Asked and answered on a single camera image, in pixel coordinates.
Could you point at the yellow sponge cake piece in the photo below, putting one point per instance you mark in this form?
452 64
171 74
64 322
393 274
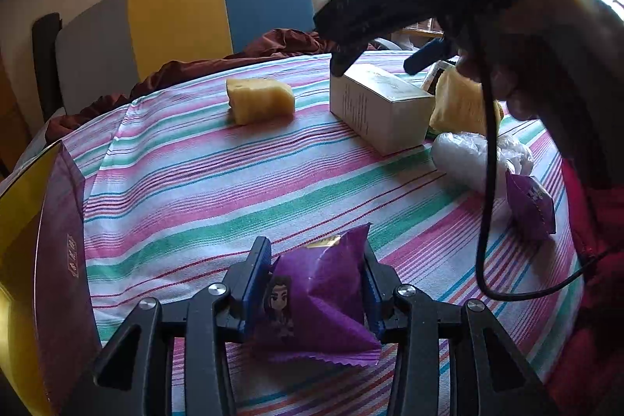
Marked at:
261 101
458 104

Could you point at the gold tin box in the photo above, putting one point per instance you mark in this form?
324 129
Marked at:
53 274

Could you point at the grey yellow blue chair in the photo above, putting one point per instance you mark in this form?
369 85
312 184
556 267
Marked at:
170 21

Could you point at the white carton box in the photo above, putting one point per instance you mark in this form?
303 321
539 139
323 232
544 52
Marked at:
385 118

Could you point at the purple cartoon snack packet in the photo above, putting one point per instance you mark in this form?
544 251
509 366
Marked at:
321 299
529 206

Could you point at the person's right forearm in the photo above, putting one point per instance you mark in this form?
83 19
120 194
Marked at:
585 113

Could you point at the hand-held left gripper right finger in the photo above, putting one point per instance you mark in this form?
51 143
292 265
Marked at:
374 304

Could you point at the striped tablecloth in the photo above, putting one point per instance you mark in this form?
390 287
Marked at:
195 191

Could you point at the clear plastic bag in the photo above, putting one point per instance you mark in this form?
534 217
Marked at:
516 152

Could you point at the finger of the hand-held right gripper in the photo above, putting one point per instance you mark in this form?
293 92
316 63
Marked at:
424 55
343 60

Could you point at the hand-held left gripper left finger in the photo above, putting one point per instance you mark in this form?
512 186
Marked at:
257 284

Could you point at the brown cloth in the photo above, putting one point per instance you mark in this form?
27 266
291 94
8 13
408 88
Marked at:
282 43

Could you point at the person's red jacket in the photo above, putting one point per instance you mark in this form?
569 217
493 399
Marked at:
599 299

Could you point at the white towel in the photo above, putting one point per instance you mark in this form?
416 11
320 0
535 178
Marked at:
460 160

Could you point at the person's right hand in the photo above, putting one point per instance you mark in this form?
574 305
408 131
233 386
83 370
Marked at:
551 16

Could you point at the wooden wardrobe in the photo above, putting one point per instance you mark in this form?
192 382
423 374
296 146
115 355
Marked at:
12 128

